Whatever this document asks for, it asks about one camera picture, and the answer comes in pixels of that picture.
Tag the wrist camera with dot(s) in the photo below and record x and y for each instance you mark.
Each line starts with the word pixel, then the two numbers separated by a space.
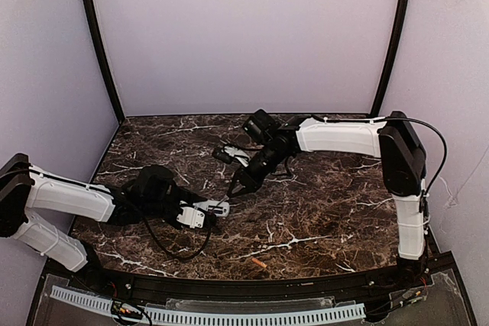
pixel 202 220
pixel 229 154

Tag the white remote control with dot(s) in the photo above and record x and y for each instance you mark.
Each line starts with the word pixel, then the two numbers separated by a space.
pixel 218 209

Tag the left black frame post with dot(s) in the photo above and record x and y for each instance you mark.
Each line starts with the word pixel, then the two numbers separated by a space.
pixel 102 59

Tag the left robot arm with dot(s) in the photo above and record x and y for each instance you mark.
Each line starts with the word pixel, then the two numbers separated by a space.
pixel 26 188

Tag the black frame post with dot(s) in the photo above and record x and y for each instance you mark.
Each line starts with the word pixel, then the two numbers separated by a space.
pixel 102 59
pixel 392 48

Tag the right black frame post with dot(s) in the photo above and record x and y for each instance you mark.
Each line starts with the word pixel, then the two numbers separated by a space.
pixel 392 48

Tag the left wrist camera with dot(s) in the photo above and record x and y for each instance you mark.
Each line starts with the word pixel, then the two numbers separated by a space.
pixel 202 220

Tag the white slotted cable duct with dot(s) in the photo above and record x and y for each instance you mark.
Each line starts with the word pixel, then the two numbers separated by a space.
pixel 193 312

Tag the black front table rail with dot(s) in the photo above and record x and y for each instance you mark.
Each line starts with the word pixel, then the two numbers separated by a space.
pixel 369 286

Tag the orange battery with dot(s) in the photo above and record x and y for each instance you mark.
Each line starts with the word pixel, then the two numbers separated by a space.
pixel 259 263

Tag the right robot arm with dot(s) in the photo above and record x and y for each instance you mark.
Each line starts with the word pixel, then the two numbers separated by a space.
pixel 390 144

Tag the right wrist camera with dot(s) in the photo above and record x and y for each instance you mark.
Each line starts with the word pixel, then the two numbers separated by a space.
pixel 229 154

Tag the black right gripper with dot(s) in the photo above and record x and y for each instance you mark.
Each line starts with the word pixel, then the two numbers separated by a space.
pixel 248 176

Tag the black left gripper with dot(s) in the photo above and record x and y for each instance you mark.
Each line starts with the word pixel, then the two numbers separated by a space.
pixel 208 223

